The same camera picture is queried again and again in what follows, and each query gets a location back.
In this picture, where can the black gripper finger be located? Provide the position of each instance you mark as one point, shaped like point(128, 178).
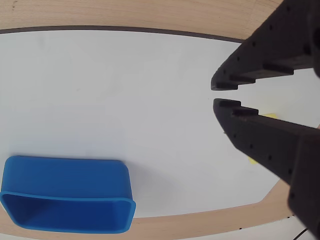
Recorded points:
point(262, 135)
point(270, 50)

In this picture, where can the yellow cube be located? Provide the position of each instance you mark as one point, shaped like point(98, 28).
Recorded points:
point(271, 115)

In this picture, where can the white rectangular mat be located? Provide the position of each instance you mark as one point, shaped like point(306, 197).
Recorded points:
point(125, 100)

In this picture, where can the blue rectangular bin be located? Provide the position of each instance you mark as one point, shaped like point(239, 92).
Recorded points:
point(65, 180)

